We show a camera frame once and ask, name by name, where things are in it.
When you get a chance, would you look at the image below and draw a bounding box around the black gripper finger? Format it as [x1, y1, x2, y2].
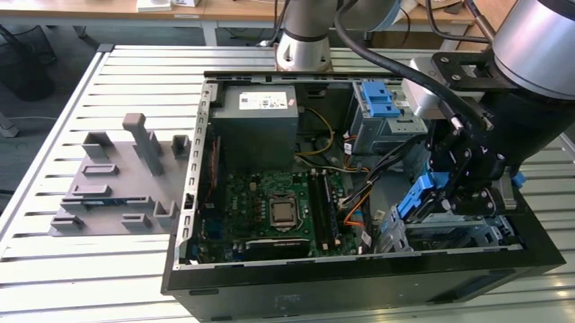
[424, 126, 478, 203]
[448, 180, 527, 216]

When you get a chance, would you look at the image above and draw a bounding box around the hard disk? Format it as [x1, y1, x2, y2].
[398, 170, 527, 223]

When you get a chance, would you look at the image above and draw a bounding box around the grey metal disk bay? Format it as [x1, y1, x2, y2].
[379, 201, 511, 254]

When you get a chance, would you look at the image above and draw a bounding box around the grey optical drive cage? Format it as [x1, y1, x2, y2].
[350, 79, 440, 159]

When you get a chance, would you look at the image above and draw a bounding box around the blue plastic drive latch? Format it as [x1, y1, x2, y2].
[360, 81, 402, 118]

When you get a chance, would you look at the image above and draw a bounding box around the black RAM stick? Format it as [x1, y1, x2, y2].
[320, 170, 342, 248]

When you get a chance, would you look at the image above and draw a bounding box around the CPU socket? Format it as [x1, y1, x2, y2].
[266, 192, 302, 234]

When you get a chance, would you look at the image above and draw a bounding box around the silver CPU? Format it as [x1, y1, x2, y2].
[271, 201, 298, 225]

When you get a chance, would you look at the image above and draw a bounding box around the grey power supply unit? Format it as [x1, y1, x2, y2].
[210, 83, 302, 172]

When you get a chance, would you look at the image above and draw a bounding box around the black PC case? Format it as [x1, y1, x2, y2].
[160, 69, 567, 322]

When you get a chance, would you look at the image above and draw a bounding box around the green motherboard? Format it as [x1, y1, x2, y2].
[196, 170, 367, 263]

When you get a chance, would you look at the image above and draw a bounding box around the black graphics card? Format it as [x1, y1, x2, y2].
[242, 236, 312, 260]

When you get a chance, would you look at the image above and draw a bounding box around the light wooden desk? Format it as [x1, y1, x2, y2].
[202, 0, 478, 46]
[0, 0, 208, 34]

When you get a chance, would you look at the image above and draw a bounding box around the grey parts rack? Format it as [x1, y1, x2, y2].
[48, 112, 194, 238]

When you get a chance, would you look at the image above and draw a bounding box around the blue green RAM stick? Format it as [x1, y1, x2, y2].
[82, 199, 131, 207]

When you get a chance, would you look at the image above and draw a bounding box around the black mesh waste bin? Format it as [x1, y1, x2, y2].
[0, 24, 59, 102]

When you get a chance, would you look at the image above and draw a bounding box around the grey desk foot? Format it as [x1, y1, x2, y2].
[0, 112, 20, 138]

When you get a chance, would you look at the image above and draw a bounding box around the black sleeved cable bundle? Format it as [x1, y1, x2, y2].
[340, 136, 435, 211]

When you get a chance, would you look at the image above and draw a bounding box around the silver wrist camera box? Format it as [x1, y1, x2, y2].
[400, 56, 455, 121]

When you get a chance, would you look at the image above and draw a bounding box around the red wire with white tag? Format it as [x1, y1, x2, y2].
[342, 133, 366, 173]

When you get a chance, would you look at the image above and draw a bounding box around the black white cable bundle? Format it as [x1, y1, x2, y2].
[294, 160, 374, 176]

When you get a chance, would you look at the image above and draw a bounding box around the black camera bracket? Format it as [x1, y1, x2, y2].
[430, 50, 518, 91]

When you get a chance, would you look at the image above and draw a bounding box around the yellow power wire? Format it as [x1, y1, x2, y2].
[294, 106, 336, 159]

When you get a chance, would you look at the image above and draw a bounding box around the orange data wire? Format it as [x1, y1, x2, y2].
[343, 198, 367, 230]

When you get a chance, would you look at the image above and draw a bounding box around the brown square base plate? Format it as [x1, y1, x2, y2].
[274, 65, 336, 73]

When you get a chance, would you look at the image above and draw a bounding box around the red black twisted wire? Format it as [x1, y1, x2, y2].
[210, 136, 222, 208]

